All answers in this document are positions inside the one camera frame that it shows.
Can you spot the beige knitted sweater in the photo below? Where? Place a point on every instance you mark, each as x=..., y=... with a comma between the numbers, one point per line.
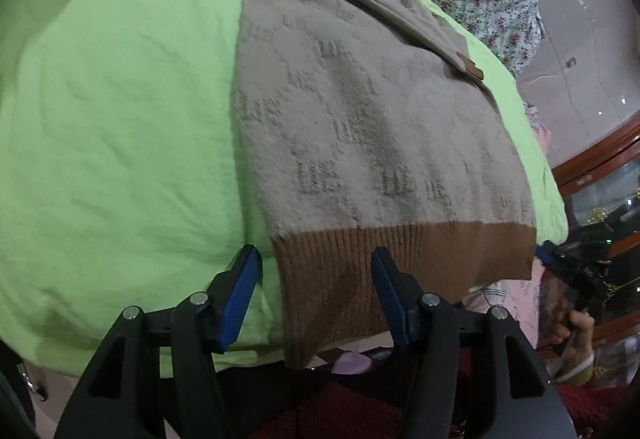
x=370, y=139

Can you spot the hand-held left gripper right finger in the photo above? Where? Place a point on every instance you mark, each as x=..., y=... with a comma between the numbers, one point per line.
x=389, y=295

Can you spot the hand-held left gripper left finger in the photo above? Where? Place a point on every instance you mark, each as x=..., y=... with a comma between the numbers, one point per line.
x=239, y=295

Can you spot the green bed sheet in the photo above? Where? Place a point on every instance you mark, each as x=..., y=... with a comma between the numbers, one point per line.
x=125, y=129

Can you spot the person's right hand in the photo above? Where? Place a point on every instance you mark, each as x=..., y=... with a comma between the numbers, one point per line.
x=575, y=331

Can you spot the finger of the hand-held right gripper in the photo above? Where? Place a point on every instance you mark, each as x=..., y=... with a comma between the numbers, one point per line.
x=545, y=253

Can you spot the wooden glass cabinet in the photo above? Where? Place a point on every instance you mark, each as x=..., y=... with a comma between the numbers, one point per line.
x=600, y=189

